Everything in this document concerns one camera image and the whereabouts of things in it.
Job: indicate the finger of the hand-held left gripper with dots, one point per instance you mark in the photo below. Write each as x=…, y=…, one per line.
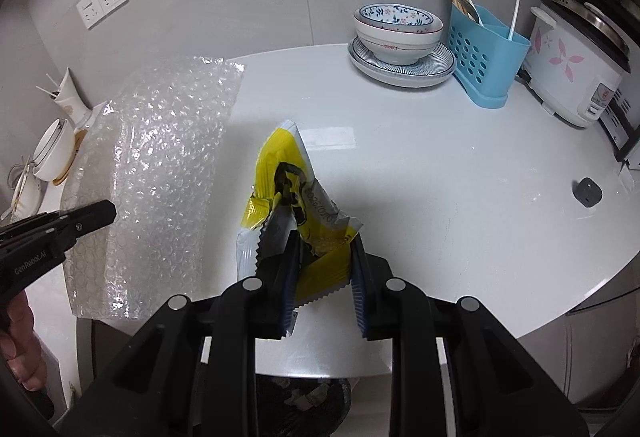
x=25, y=224
x=90, y=217

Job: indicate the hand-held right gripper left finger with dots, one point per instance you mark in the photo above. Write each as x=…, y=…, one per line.
x=289, y=282

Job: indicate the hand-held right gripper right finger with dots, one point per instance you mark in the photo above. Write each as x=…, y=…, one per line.
x=360, y=289

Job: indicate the bubble wrap sheet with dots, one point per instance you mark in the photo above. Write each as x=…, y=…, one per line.
x=160, y=177

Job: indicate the yellow snack wrapper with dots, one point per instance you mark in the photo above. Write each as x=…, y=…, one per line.
x=280, y=157

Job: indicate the black mesh trash bin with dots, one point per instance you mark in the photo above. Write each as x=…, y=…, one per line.
x=305, y=409

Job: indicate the person's left hand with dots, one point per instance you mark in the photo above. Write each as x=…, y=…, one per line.
x=22, y=347

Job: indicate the round wooden coaster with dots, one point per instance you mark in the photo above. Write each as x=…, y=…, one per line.
x=67, y=167

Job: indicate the white dark-rimmed bowl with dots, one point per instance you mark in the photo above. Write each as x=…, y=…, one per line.
x=52, y=139
x=52, y=157

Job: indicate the white patterned cup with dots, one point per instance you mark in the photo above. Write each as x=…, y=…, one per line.
x=72, y=102

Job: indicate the short white straw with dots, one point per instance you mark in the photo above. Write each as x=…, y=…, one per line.
x=47, y=91
x=52, y=81

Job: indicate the white blue-rimmed plate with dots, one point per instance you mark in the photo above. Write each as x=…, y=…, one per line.
x=400, y=83

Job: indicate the blue striped plate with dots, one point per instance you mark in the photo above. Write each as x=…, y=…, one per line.
x=440, y=62

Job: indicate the white red-banded bowl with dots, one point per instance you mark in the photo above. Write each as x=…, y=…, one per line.
x=397, y=44

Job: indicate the small dark grey device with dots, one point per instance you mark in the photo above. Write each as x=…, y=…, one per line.
x=588, y=192

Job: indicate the blue plastic cutlery holder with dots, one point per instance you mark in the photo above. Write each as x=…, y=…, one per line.
x=482, y=62

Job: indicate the floral ceramic bowl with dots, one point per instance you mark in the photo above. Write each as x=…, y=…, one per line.
x=395, y=17

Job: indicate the metal spoon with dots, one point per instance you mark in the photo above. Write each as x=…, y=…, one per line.
x=467, y=7

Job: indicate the white toaster oven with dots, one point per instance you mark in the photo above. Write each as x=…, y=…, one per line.
x=625, y=132

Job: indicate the white floral rice cooker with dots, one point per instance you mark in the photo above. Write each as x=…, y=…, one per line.
x=570, y=62

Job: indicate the long white straw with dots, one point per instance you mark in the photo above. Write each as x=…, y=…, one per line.
x=516, y=7

